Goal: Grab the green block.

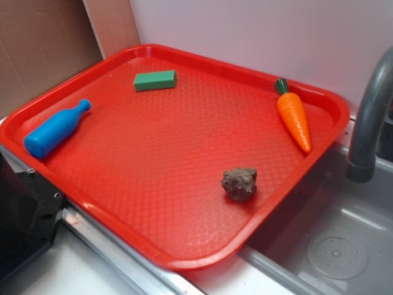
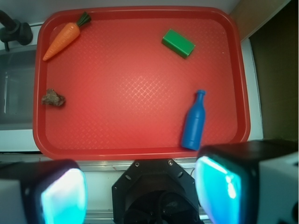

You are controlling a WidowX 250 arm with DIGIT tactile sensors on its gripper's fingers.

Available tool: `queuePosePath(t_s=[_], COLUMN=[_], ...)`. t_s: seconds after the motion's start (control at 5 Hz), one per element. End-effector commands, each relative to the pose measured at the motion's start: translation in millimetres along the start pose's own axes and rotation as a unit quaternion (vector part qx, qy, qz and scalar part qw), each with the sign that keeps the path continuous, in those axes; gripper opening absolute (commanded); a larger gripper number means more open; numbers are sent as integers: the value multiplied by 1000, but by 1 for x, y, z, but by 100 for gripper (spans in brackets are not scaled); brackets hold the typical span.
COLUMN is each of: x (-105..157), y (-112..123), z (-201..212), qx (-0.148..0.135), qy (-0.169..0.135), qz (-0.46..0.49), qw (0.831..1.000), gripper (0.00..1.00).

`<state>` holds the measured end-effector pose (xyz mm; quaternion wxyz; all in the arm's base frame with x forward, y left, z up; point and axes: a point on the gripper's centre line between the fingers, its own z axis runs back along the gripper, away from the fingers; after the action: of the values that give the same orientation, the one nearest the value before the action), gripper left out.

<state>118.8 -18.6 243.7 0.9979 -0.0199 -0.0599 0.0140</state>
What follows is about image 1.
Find blue toy bottle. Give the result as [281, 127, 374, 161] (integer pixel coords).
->
[23, 99, 91, 159]

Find grey toy sink basin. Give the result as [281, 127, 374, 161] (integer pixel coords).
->
[241, 144, 392, 294]

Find orange toy carrot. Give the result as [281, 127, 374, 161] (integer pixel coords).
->
[274, 78, 312, 154]

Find brown rock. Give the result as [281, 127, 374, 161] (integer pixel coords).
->
[220, 168, 257, 202]

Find grey toy faucet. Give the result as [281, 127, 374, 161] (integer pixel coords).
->
[346, 48, 392, 183]

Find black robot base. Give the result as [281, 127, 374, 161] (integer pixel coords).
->
[1, 155, 65, 284]

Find brown cardboard panel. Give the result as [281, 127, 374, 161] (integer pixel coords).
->
[1, 1, 139, 117]

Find green rectangular block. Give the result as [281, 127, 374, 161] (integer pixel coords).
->
[133, 70, 177, 92]

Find red plastic tray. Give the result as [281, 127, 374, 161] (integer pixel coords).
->
[1, 45, 349, 270]

